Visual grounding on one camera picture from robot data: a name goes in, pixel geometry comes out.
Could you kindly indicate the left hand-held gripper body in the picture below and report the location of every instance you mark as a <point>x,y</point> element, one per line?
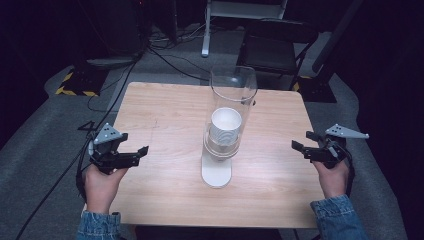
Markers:
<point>107,156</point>

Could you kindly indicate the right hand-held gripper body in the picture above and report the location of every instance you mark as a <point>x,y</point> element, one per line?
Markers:
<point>331,146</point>

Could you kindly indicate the person's left hand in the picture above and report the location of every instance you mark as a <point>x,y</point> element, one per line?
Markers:
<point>100,188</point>

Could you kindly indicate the person's right hand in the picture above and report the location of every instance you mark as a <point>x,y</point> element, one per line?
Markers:
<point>333,181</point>

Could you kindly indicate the black stand with slanted pole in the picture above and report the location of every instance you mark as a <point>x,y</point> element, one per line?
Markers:
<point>321,86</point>

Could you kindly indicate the black yellow striped stand base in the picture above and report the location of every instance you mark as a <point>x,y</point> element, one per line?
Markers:
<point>81,83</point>

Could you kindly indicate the transparent cup dispenser white base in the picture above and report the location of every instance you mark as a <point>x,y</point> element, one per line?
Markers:
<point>217,173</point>

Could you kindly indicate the white paper cup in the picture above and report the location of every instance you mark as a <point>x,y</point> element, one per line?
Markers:
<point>225,128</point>

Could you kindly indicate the black folding chair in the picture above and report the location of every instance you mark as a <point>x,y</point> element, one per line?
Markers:
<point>271,50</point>

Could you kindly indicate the dark equipment with round base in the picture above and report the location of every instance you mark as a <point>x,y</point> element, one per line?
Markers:
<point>116,40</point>

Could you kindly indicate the white metal stand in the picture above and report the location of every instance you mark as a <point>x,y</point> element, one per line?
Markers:
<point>233,10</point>

